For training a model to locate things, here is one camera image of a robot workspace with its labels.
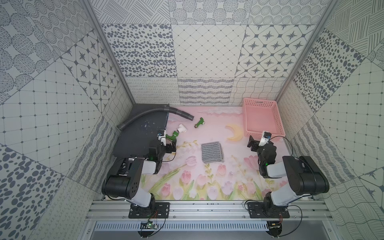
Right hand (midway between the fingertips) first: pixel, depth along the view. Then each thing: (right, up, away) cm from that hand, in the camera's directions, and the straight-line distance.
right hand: (258, 138), depth 93 cm
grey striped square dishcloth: (-29, -9, 0) cm, 31 cm away
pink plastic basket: (+13, +15, +26) cm, 32 cm away
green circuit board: (-62, -39, -23) cm, 77 cm away
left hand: (-59, +1, 0) cm, 59 cm away
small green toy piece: (-36, +10, +15) cm, 40 cm away
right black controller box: (0, -41, -21) cm, 46 cm away
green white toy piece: (-50, +5, +11) cm, 52 cm away
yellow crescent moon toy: (-10, +2, +11) cm, 15 cm away
